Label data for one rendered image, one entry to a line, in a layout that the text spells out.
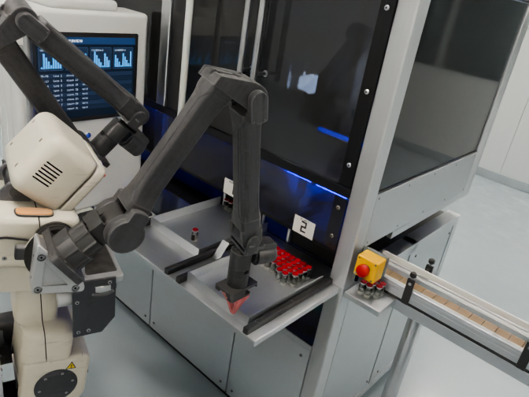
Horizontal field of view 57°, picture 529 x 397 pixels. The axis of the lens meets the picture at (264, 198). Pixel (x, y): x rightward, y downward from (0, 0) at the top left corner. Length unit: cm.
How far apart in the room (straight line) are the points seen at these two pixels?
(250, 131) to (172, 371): 163
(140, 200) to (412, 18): 80
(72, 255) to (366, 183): 83
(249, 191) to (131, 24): 100
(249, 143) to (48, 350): 71
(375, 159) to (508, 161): 476
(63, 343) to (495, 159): 542
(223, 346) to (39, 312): 101
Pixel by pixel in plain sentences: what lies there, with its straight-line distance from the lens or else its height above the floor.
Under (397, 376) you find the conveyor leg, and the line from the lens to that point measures 184.
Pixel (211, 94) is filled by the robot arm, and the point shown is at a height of 153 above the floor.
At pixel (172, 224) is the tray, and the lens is 181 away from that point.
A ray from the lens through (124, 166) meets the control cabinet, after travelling 209.
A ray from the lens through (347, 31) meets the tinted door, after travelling 145.
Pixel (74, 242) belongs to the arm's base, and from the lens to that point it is 103.
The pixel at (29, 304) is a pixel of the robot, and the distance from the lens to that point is 132.
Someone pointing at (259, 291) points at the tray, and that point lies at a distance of 151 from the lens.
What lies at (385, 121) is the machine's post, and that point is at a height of 144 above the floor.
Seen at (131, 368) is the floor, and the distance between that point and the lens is 250.
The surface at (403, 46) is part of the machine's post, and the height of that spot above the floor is 164.
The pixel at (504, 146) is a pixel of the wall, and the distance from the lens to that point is 612.
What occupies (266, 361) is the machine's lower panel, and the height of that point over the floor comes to 40.
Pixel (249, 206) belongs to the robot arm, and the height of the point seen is 125.
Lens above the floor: 176
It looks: 25 degrees down
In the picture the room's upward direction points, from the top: 10 degrees clockwise
